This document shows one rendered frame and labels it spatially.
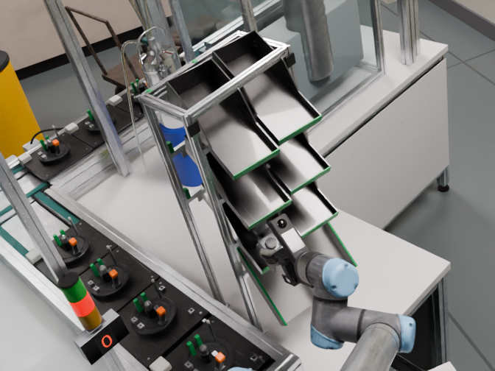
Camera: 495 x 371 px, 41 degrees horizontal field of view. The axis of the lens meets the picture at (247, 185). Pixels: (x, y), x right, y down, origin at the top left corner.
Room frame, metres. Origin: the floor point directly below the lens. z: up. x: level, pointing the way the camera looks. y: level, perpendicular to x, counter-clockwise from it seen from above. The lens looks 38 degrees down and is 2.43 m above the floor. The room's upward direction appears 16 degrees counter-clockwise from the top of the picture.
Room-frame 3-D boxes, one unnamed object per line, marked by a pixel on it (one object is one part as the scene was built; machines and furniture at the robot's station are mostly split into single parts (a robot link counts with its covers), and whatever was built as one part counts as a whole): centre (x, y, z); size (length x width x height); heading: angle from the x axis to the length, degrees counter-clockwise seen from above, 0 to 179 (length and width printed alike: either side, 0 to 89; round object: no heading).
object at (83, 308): (1.12, 0.46, 1.34); 0.05 x 0.05 x 0.05
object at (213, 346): (1.13, 0.23, 0.98); 0.14 x 0.14 x 0.02
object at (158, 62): (2.13, 0.18, 1.32); 0.14 x 0.14 x 0.38
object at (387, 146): (2.53, -0.40, 0.43); 1.11 x 0.68 x 0.86; 124
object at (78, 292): (1.12, 0.46, 1.39); 0.05 x 0.05 x 0.05
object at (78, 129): (2.53, 0.54, 1.01); 0.24 x 0.24 x 0.13; 34
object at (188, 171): (2.13, 0.18, 1.00); 0.16 x 0.16 x 0.27
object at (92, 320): (1.12, 0.46, 1.29); 0.05 x 0.05 x 0.05
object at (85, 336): (1.12, 0.46, 1.29); 0.12 x 0.05 x 0.25; 124
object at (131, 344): (1.34, 0.37, 1.01); 0.24 x 0.24 x 0.13; 34
